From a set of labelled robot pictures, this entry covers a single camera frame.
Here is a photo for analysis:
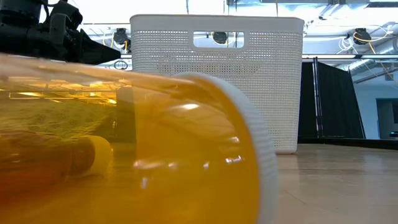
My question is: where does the white perforated plastic basket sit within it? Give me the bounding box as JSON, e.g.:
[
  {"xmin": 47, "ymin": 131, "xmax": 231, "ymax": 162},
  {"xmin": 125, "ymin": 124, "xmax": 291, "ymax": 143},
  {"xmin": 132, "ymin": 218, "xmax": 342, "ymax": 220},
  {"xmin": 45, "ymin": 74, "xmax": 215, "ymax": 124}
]
[{"xmin": 129, "ymin": 14, "xmax": 305, "ymax": 155}]

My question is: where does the orange pill bottle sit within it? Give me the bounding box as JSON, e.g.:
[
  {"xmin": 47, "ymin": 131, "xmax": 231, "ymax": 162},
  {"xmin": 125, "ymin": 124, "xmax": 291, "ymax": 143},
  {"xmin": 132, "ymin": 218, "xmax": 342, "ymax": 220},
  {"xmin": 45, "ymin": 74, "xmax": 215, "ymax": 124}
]
[{"xmin": 0, "ymin": 52, "xmax": 279, "ymax": 224}]

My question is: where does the black ceiling cable reel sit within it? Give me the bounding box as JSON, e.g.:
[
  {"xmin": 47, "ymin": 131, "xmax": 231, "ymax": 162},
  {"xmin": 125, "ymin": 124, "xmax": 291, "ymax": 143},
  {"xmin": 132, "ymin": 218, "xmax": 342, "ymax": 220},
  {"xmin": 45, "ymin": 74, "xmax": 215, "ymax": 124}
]
[
  {"xmin": 113, "ymin": 27, "xmax": 130, "ymax": 46},
  {"xmin": 213, "ymin": 31, "xmax": 228, "ymax": 45},
  {"xmin": 353, "ymin": 27, "xmax": 373, "ymax": 45}
]

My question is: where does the yellow cable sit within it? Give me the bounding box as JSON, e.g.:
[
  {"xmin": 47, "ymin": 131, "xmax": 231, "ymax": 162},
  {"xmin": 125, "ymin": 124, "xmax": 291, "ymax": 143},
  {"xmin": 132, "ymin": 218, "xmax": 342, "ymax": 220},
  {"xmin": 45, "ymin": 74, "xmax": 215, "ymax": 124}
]
[{"xmin": 353, "ymin": 30, "xmax": 398, "ymax": 91}]

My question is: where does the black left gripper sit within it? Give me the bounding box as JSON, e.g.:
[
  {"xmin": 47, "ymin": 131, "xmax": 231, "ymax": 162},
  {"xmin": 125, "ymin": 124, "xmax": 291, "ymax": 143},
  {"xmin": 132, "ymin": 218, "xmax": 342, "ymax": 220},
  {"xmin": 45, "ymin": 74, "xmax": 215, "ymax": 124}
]
[{"xmin": 46, "ymin": 0, "xmax": 121, "ymax": 65}]

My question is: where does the red bottle with white cap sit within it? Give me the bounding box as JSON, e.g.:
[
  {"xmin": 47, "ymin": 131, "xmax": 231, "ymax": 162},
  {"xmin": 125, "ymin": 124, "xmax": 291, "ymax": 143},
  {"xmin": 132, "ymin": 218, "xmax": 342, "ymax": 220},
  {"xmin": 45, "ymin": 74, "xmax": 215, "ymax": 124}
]
[{"xmin": 0, "ymin": 134, "xmax": 113, "ymax": 200}]

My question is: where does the black backdrop panel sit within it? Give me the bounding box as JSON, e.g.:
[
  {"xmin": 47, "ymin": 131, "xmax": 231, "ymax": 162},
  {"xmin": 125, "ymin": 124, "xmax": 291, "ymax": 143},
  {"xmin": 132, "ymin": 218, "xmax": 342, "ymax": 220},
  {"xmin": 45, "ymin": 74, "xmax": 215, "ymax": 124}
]
[{"xmin": 297, "ymin": 57, "xmax": 365, "ymax": 140}]

